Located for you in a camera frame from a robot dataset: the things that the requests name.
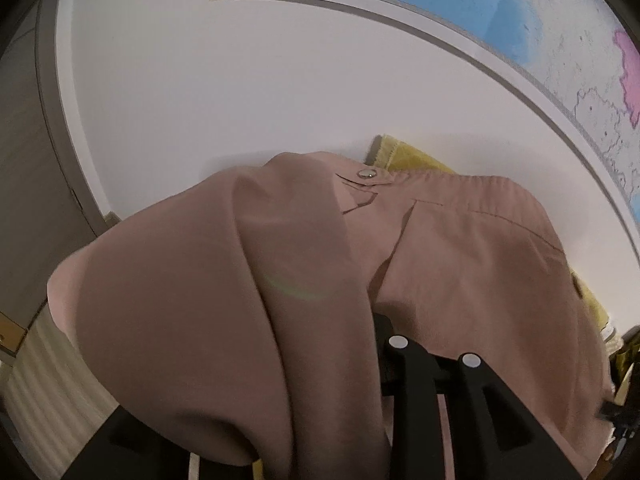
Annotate colourful wall map poster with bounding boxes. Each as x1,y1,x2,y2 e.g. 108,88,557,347
232,0,640,221

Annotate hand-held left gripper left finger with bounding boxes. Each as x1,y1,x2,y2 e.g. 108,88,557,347
60,402,261,480

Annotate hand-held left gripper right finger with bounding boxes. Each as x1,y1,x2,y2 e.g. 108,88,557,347
371,312,583,480

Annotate brown cardboard box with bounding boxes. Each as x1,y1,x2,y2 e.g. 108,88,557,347
0,310,26,356

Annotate olive green garment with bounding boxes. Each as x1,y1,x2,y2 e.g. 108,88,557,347
610,327,640,401

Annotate white striped bed sheet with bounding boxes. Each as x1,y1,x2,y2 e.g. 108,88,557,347
0,310,123,466

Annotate pink pants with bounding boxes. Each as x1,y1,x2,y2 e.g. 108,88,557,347
47,152,616,480

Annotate yellow-green blanket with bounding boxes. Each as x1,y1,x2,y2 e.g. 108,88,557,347
370,134,613,333

